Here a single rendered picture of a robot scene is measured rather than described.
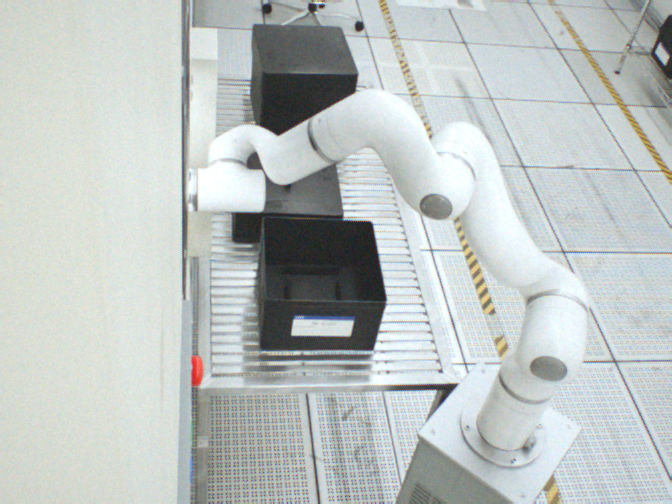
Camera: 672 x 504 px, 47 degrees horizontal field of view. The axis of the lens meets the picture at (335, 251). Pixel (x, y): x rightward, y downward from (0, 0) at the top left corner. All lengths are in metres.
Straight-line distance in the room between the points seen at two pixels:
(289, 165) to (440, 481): 0.83
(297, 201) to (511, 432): 0.81
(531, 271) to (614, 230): 2.35
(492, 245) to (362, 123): 0.31
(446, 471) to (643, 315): 1.78
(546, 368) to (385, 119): 0.53
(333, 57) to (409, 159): 1.15
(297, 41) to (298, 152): 1.10
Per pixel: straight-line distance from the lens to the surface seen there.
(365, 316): 1.76
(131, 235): 0.16
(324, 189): 2.10
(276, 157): 1.40
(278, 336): 1.79
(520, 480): 1.76
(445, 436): 1.76
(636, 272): 3.59
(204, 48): 1.57
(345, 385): 1.79
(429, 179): 1.24
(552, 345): 1.44
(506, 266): 1.40
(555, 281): 1.51
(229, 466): 2.53
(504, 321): 3.11
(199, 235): 1.82
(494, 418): 1.71
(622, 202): 3.95
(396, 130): 1.28
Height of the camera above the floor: 2.18
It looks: 43 degrees down
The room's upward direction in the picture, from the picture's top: 10 degrees clockwise
